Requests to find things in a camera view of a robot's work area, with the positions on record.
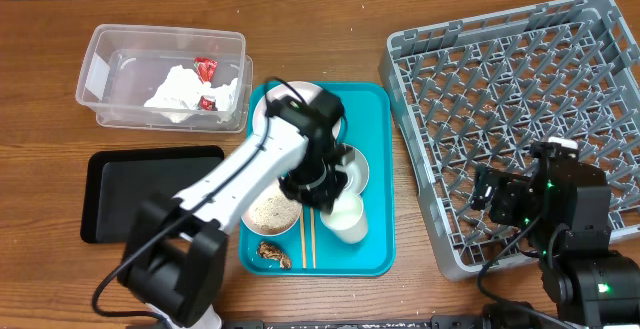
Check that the pink round plate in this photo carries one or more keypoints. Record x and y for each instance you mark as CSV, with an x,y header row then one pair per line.
x,y
307,90

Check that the teal plastic tray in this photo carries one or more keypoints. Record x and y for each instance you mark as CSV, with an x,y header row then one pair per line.
x,y
368,129

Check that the clear plastic bin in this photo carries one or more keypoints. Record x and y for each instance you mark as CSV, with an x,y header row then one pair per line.
x,y
125,64

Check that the brown food scrap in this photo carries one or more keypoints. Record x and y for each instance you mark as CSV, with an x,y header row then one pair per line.
x,y
270,251

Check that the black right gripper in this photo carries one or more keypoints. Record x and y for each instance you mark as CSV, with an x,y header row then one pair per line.
x,y
506,191

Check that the black tray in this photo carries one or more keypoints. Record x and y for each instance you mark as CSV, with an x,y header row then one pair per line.
x,y
118,181

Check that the pink bowl with rice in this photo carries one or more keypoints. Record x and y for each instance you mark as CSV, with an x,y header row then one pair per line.
x,y
272,213

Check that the white napkin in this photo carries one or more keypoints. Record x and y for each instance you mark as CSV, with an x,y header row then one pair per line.
x,y
220,99
181,90

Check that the black table edge rail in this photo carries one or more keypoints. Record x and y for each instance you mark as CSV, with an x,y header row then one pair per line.
x,y
435,322

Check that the small white cup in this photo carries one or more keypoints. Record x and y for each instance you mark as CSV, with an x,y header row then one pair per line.
x,y
347,220

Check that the grey-green bowl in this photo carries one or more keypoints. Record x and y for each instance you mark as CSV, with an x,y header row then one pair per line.
x,y
355,165

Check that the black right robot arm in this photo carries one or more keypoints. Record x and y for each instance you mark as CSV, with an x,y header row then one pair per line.
x,y
561,211

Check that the grey dishwasher rack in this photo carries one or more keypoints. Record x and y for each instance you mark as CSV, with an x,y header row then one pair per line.
x,y
480,90

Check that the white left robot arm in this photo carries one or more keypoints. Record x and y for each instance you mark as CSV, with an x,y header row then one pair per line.
x,y
176,248

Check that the red snack wrapper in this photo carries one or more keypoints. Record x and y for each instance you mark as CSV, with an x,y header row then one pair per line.
x,y
205,69

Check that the left wooden chopstick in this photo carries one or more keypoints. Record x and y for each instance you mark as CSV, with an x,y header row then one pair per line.
x,y
303,238

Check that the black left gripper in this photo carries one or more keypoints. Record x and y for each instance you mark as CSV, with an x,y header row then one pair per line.
x,y
322,198

